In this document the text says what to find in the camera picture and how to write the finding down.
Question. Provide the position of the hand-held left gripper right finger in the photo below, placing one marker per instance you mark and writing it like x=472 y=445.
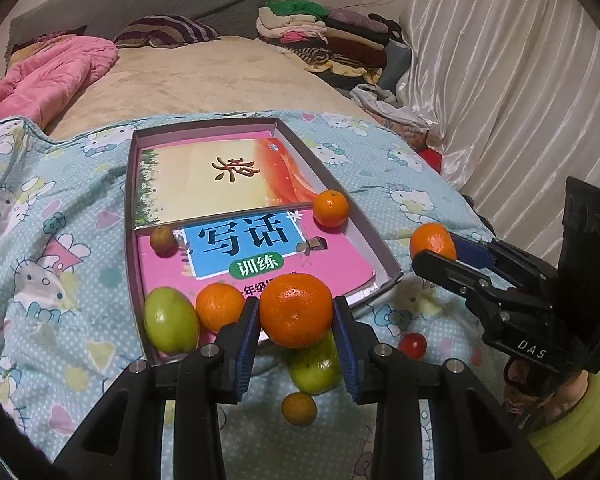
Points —
x=346 y=355

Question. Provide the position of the beige bed sheet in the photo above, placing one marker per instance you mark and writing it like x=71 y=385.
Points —
x=205 y=80

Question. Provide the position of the red cherry tomato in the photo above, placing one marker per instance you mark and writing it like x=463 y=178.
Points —
x=412 y=346

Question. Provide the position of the dark floral pillow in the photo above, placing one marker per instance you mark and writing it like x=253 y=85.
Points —
x=45 y=41

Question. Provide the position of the white crumpled cloth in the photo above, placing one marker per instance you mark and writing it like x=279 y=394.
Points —
x=385 y=102

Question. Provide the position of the grey blue cushion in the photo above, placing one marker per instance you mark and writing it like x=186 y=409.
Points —
x=395 y=62

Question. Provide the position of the grey cardboard box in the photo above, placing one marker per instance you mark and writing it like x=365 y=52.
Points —
x=205 y=129

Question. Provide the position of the stack of folded clothes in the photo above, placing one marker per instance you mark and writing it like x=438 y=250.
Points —
x=320 y=35

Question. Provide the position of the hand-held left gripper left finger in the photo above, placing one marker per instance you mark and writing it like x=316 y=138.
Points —
x=245 y=350

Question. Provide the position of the blue cat print blanket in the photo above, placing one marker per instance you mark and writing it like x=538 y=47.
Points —
x=55 y=285

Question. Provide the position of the pink book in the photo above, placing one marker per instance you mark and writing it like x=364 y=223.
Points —
x=340 y=270

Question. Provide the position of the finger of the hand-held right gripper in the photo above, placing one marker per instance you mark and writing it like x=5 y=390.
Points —
x=445 y=270
x=472 y=252

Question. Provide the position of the purple striped pillow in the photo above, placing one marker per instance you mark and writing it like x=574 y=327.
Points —
x=165 y=30

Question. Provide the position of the pink quilt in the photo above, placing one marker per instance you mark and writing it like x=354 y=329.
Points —
x=45 y=80

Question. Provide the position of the small orange mandarin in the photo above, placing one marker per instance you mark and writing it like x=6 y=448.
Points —
x=430 y=239
x=330 y=208

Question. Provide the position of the large orange mandarin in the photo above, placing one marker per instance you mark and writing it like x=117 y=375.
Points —
x=295 y=310
x=219 y=306

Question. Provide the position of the pink floral cloth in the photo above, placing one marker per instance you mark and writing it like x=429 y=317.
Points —
x=405 y=132

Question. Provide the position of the grey padded headboard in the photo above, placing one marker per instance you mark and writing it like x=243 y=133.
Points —
x=130 y=0

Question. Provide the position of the white satin curtain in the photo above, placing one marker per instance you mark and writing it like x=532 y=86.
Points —
x=505 y=85

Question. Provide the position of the beige and orange book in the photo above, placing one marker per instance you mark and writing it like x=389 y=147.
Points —
x=205 y=180

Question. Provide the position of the person's right forearm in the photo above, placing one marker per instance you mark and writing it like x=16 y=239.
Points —
x=575 y=425

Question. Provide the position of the person's right hand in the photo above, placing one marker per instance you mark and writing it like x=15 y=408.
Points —
x=522 y=385

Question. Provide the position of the red cloth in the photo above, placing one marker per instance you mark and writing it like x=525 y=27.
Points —
x=432 y=157

